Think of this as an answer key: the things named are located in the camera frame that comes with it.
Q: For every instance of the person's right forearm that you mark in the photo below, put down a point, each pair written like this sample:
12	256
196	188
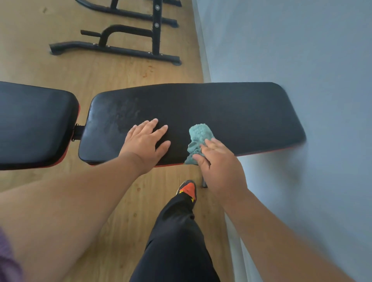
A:
273	241

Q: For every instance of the person's left thumb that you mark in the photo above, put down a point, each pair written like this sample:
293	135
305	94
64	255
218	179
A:
161	151

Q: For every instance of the teal cleaning cloth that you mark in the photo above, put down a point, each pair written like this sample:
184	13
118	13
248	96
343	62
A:
198	136

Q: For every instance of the person's right thumb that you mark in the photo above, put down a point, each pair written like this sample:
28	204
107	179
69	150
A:
201	162

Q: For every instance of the person's left forearm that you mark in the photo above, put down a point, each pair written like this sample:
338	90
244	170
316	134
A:
72	209

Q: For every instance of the person's right hand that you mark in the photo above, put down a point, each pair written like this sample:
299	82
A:
222	171

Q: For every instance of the person's left middle finger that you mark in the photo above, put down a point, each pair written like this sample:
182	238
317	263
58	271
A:
150	127

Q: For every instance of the black bench seat pad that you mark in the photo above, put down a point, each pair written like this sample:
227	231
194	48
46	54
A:
32	125

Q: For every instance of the black bench frame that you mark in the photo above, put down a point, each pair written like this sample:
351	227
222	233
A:
78	132

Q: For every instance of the black and orange shoe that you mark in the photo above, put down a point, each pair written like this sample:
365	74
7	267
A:
188	189

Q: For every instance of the black trouser leg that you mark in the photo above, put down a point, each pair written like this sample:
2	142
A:
177	244

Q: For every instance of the long black bench back pad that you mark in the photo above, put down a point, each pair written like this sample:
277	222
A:
221	116

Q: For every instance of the black steel exercise rack frame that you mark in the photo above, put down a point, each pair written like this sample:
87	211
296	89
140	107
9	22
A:
156	32

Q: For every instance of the purple shirt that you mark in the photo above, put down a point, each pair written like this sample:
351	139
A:
8	261

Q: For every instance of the person's left little finger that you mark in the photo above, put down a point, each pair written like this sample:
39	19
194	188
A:
132	131

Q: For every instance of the person's left hand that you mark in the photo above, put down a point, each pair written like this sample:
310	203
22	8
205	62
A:
142	151

